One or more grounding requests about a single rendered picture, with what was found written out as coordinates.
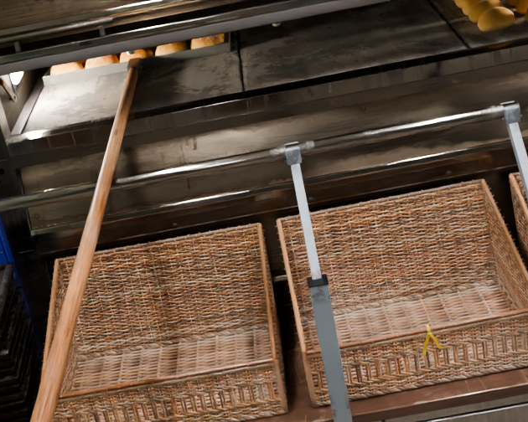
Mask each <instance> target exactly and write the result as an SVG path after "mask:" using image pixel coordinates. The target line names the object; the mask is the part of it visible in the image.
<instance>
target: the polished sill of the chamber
mask: <svg viewBox="0 0 528 422"><path fill-rule="evenodd" d="M527 59H528V37H527V38H523V39H514V40H510V41H505V42H501V43H496V44H488V45H484V46H479V47H474V48H470V49H462V50H457V51H453V52H448V53H444V54H435V55H431V56H427V57H421V58H417V59H409V60H404V61H400V62H395V63H391V64H383V65H378V66H374V67H369V68H364V69H357V70H352V71H347V72H343V73H338V74H334V75H325V76H321V77H317V78H312V79H307V80H300V81H295V82H290V83H286V84H281V85H273V86H268V87H264V88H260V89H255V90H247V91H242V92H238V93H233V94H228V95H221V96H216V97H211V98H207V99H203V100H194V101H190V102H185V103H181V104H176V105H168V106H164V107H159V108H154V109H150V110H145V111H137V112H133V113H129V114H128V118H127V124H126V128H125V131H124V135H123V136H130V135H135V134H139V133H144V132H148V131H156V130H161V129H165V128H170V127H175V126H182V125H188V124H192V123H196V122H201V121H209V120H214V119H218V118H223V117H227V116H235V115H240V114H245V113H249V112H253V111H262V110H266V109H271V108H276V107H280V106H288V105H293V104H297V103H302V102H306V101H311V100H319V99H323V98H329V97H333V96H337V95H346V94H350V93H355V92H359V91H364V90H372V89H377V88H381V87H386V86H390V85H399V84H403V83H407V82H412V81H417V80H424V79H430V78H434V77H438V76H443V75H451V74H456V73H460V72H465V71H470V70H474V69H482V68H487V67H491V66H496V65H501V64H508V63H513V62H518V61H522V60H527ZM115 117H116V116H111V117H107V118H101V119H97V120H93V121H84V122H80V123H75V124H71V125H66V126H58V127H54V128H49V129H44V130H40V131H32V132H27V133H23V134H18V135H14V136H10V137H9V139H8V142H7V148H8V152H9V156H10V157H20V156H24V155H29V154H34V153H38V152H47V151H51V150H55V149H60V148H65V147H72V146H77V145H82V144H86V143H91V142H99V141H104V140H108V139H109V138H110V135H111V130H112V127H113V123H114V120H115Z"/></svg>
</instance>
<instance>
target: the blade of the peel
mask: <svg viewBox="0 0 528 422"><path fill-rule="evenodd" d="M224 35H225V37H224V41H225V42H224V43H223V44H215V45H210V46H205V47H201V48H196V49H191V48H190V45H191V39H190V40H189V49H188V50H183V51H179V52H174V53H169V54H161V55H156V50H155V53H154V54H153V55H154V56H152V57H147V58H142V59H141V62H142V67H143V68H146V67H150V66H155V65H160V64H168V63H173V62H178V61H182V60H186V59H195V58H199V57H205V56H209V55H213V54H222V53H226V52H230V32H229V33H224ZM119 62H120V60H119ZM127 65H128V61H125V62H120V63H115V64H107V65H102V66H98V67H93V68H89V69H86V68H85V67H84V69H80V70H76V71H71V72H66V73H62V74H57V75H50V71H51V68H52V66H50V67H49V69H48V70H47V72H46V73H45V74H44V76H43V77H42V78H43V81H44V86H47V85H56V84H60V83H65V82H70V81H74V80H83V79H87V78H92V77H97V76H101V75H109V74H115V73H119V72H123V71H127Z"/></svg>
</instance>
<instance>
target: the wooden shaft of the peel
mask: <svg viewBox="0 0 528 422"><path fill-rule="evenodd" d="M138 74H139V72H138V70H137V69H136V68H130V69H129V70H128V73H127V78H126V81H125V85H124V87H123V91H122V96H121V99H120V102H119V106H118V109H117V112H116V117H115V120H114V123H113V127H112V130H111V135H110V138H109V142H108V144H107V148H106V153H105V156H104V159H103V163H102V165H101V171H100V174H99V177H98V180H97V184H96V189H95V192H94V195H93V199H92V201H91V206H90V210H89V213H88V216H87V220H86V222H85V228H84V231H83V235H82V237H81V241H80V246H79V249H78V252H77V256H76V258H75V263H74V267H73V270H72V273H71V277H70V282H69V284H68V288H67V292H66V294H65V299H64V303H63V306H62V309H61V313H60V318H59V320H58V324H57V327H56V330H55V334H54V339H53V341H52V345H51V348H50V351H49V356H48V360H47V363H46V366H45V370H44V375H43V377H42V381H41V384H40V387H39V392H38V396H37V399H36V402H35V405H34V411H33V413H32V417H31V420H30V422H53V418H54V412H55V409H56V405H57V402H58V398H59V395H60V388H61V384H62V381H63V377H64V374H65V368H66V364H67V361H68V357H69V354H70V348H71V344H72V341H73V337H74V334H75V328H76V324H77V321H78V317H79V314H80V308H81V304H82V301H83V296H84V293H85V287H86V283H87V280H88V276H89V273H90V269H91V263H92V260H93V256H94V253H95V249H96V243H97V240H98V236H99V233H100V229H101V223H102V220H103V216H104V213H105V208H106V202H107V199H108V195H109V192H110V188H111V182H112V179H113V175H114V172H115V168H116V162H117V159H118V155H119V151H120V148H121V144H122V138H123V135H124V131H125V128H126V124H127V118H128V114H129V111H130V107H131V103H132V97H133V94H134V90H135V87H136V83H137V77H138Z"/></svg>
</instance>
